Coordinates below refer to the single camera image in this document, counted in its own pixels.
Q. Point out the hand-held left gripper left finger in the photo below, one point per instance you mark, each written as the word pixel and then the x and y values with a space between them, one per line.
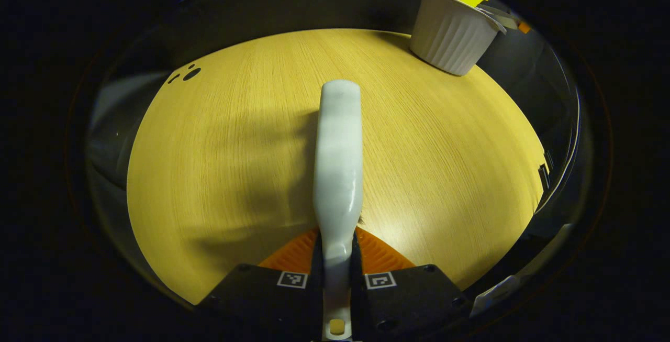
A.
pixel 251 295

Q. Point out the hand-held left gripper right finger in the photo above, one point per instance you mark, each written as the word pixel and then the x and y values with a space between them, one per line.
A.
pixel 419 295

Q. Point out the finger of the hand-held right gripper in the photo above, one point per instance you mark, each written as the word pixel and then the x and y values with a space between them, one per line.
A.
pixel 524 27

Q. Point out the white ribbed garbage bin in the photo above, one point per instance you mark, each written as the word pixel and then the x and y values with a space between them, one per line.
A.
pixel 450 38

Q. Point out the small white broom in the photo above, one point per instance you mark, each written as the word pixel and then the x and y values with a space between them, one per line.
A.
pixel 339 164

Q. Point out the white flat piece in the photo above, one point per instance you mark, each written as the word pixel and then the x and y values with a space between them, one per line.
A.
pixel 494 295

